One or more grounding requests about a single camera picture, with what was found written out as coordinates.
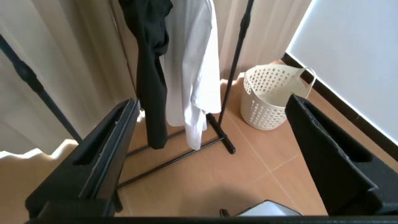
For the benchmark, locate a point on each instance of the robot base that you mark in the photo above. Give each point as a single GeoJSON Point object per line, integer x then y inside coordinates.
{"type": "Point", "coordinates": [267, 210]}

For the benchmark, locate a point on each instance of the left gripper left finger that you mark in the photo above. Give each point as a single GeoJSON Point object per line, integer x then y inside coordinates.
{"type": "Point", "coordinates": [102, 155]}

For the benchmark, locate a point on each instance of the white laundry basket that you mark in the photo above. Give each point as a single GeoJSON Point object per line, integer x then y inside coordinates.
{"type": "Point", "coordinates": [264, 105]}

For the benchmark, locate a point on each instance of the beige curtain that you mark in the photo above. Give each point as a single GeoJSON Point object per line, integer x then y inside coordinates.
{"type": "Point", "coordinates": [77, 62]}

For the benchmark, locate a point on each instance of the black shorts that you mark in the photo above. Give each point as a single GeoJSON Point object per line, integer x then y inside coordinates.
{"type": "Point", "coordinates": [152, 93]}

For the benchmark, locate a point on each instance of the white garment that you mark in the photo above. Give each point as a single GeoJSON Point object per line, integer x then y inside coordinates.
{"type": "Point", "coordinates": [192, 62]}

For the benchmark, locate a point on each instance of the black clothes rack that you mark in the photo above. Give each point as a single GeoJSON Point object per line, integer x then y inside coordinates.
{"type": "Point", "coordinates": [236, 56]}

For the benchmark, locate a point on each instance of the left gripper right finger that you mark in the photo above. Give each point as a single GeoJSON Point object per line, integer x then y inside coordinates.
{"type": "Point", "coordinates": [335, 161]}

